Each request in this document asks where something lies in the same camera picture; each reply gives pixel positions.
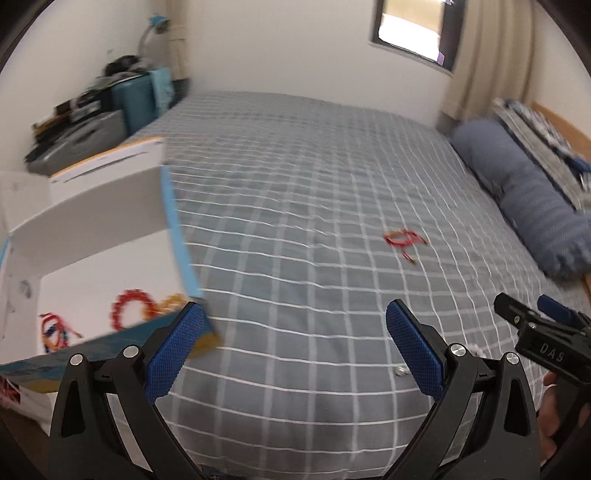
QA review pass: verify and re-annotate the wooden headboard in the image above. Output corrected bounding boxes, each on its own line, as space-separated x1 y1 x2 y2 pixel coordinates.
532 102 591 163

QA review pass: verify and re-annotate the grey checked bed sheet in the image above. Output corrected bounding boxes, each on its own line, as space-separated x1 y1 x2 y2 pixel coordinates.
138 92 590 479

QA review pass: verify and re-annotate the blue striped pillow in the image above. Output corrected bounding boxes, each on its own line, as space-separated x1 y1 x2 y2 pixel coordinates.
451 118 590 281

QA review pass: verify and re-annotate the beige curtain left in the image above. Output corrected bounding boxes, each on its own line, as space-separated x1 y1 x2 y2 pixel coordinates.
165 0 189 80

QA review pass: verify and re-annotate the red cord bracelet gold tube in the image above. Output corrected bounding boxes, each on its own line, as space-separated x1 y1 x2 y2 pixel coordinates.
40 312 83 353

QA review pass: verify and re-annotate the teal suitcase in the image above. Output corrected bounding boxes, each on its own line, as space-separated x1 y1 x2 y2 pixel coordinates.
111 68 191 136

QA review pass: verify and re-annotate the red bead bracelet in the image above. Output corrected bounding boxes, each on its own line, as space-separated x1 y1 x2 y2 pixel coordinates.
110 288 158 332

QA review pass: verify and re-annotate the yellow amber bead bracelet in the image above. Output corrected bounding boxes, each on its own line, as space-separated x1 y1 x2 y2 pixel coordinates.
142 293 188 322

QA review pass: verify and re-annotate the black items pile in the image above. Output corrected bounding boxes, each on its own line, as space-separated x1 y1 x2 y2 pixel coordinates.
26 55 153 162

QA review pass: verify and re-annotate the grey checked folded quilt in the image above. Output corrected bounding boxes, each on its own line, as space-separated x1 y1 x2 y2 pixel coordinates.
492 98 590 213

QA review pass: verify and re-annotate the blue desk lamp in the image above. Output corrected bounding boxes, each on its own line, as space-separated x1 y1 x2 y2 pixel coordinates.
137 14 170 56

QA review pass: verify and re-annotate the white cardboard box blue rim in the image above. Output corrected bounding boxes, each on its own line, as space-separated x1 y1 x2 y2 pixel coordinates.
1 137 204 424

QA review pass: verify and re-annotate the dark framed window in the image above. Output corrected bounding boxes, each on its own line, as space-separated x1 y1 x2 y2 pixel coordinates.
370 0 467 72

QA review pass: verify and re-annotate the right hand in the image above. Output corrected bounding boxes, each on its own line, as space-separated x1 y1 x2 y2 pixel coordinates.
537 372 561 464

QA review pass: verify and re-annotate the beige curtain right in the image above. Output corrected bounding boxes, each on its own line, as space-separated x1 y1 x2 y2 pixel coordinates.
441 1 536 122

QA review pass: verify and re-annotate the beige curtain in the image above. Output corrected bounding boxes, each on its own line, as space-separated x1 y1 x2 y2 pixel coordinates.
165 0 189 80
441 1 536 122

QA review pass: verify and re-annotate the teal cloth on suitcase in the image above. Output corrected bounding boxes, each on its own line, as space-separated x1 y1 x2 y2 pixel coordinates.
149 67 175 116

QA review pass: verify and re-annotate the grey hard case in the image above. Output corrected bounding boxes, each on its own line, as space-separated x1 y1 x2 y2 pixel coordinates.
25 110 127 177

